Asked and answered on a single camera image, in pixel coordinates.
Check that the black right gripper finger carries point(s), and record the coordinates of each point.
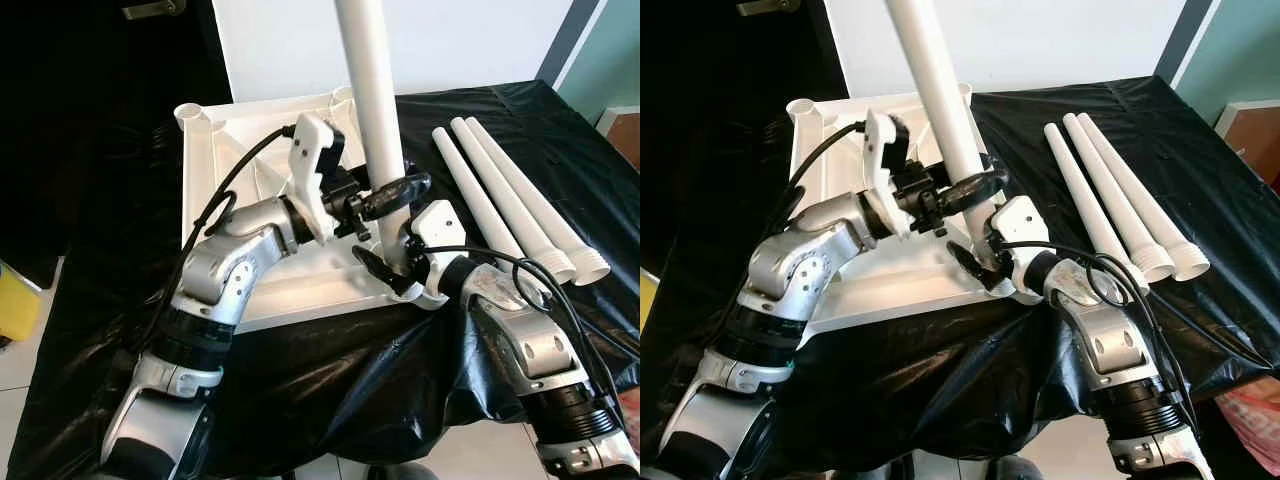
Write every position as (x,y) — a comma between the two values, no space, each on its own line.
(970,262)
(378,268)

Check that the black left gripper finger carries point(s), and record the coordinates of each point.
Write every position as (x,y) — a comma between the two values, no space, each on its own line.
(975,192)
(398,197)

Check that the white plastic table top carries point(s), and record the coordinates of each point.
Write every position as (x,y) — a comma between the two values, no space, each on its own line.
(300,285)
(900,285)

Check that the white plastic table leg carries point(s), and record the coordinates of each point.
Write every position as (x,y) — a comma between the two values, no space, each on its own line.
(507,190)
(1140,190)
(1089,190)
(1115,190)
(532,190)
(935,80)
(478,190)
(370,80)

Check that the black plastic table cover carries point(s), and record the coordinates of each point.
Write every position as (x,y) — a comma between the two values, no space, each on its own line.
(950,400)
(350,400)

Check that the grey robot leg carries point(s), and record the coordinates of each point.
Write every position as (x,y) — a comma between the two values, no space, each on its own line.
(400,472)
(1010,468)

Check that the brown wooden cabinet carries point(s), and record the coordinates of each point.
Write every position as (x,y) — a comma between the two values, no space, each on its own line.
(625,140)
(1255,140)

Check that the pink plastic bag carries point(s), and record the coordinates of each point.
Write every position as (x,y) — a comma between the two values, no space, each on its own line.
(1255,430)
(630,415)

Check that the black door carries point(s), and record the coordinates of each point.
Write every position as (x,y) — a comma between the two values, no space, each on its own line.
(60,100)

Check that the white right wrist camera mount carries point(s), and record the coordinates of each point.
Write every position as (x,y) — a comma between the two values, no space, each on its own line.
(435,225)
(1020,220)

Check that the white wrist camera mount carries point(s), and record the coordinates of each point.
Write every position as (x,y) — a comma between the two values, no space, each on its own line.
(435,225)
(315,160)
(880,150)
(1020,220)

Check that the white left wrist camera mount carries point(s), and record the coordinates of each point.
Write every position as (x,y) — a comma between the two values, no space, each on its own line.
(880,150)
(315,160)

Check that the dark grey wall post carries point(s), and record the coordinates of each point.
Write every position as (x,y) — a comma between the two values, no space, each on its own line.
(565,40)
(1185,40)

